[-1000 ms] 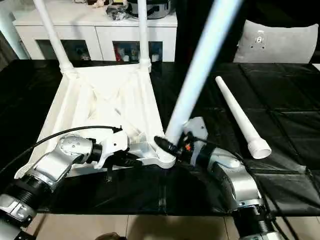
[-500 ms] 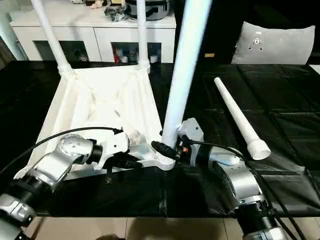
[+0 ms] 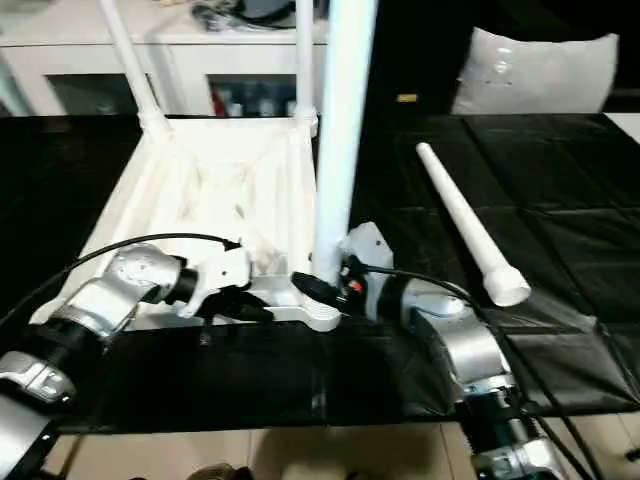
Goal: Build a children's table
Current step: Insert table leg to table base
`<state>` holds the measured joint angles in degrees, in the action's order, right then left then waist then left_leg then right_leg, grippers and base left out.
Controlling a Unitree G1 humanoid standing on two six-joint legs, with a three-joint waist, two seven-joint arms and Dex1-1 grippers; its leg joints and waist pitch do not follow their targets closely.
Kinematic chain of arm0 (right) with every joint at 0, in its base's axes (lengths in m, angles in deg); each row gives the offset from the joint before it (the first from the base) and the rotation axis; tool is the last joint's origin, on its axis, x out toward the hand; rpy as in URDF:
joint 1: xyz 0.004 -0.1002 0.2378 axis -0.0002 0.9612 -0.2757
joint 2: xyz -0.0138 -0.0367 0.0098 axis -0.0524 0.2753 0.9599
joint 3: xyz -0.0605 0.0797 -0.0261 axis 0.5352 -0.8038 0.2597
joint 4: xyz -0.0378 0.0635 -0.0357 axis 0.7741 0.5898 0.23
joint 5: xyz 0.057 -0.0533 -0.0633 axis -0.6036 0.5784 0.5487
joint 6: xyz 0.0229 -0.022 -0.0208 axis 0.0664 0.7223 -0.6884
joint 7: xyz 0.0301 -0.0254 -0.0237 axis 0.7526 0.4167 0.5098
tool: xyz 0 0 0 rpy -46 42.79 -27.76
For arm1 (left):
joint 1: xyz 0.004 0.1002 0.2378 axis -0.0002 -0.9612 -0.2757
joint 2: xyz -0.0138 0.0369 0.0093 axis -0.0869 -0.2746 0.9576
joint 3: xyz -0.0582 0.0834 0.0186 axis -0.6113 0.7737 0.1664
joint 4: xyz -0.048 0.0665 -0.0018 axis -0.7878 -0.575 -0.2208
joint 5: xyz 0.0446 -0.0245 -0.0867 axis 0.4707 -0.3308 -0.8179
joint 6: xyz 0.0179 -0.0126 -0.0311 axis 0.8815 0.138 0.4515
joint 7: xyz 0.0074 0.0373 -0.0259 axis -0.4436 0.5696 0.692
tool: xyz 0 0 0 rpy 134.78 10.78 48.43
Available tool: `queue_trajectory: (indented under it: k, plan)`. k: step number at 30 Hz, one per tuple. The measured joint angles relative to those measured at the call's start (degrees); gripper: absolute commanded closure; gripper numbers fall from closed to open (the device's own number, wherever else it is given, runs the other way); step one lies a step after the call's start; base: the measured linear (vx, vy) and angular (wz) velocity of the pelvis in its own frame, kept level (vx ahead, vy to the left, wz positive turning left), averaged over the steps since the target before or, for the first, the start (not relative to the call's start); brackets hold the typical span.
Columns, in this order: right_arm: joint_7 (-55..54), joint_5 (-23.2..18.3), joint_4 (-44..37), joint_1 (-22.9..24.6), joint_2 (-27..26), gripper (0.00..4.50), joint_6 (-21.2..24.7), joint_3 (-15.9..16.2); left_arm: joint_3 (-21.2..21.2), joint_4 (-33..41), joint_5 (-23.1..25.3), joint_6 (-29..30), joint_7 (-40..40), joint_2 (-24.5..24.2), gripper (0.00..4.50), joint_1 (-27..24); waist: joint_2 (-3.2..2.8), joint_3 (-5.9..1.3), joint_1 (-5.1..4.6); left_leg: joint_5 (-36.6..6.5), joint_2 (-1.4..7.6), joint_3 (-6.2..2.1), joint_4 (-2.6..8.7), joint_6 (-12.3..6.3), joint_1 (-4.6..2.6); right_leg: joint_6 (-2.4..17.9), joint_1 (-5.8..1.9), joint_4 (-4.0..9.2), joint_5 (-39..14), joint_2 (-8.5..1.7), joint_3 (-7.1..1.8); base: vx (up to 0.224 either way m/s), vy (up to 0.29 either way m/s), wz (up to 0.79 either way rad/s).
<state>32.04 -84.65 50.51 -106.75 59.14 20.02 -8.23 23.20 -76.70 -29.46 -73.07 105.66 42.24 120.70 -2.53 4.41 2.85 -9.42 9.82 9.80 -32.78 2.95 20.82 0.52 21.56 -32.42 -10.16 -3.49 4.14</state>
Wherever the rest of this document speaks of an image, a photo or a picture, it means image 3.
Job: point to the white plastic table top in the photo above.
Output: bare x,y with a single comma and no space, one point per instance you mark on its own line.
210,200

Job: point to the white plastic table leg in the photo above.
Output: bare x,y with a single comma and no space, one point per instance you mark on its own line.
130,65
465,215
342,125
305,60

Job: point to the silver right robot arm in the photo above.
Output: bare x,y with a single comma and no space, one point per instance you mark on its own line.
465,340

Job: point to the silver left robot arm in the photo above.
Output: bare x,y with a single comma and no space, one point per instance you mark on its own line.
110,295

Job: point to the black work mat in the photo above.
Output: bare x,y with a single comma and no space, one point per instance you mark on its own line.
250,375

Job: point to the dark robot foot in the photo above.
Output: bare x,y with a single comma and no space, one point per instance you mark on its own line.
220,472

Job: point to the red packet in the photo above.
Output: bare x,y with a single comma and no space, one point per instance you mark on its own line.
217,102

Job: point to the black cabinet with gold label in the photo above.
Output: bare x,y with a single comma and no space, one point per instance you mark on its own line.
415,55

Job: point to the grey cushion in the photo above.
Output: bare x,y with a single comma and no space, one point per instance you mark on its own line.
535,75

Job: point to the black round helmet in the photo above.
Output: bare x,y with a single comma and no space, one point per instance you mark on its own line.
265,9

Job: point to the black crumpled bundle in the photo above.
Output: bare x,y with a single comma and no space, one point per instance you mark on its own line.
212,15

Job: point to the white sideboard cabinet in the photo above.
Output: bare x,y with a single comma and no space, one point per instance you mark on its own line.
75,55

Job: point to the white flat board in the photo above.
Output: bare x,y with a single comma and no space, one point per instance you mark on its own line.
625,124

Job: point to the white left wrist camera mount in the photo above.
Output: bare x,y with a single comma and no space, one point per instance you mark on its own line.
225,270

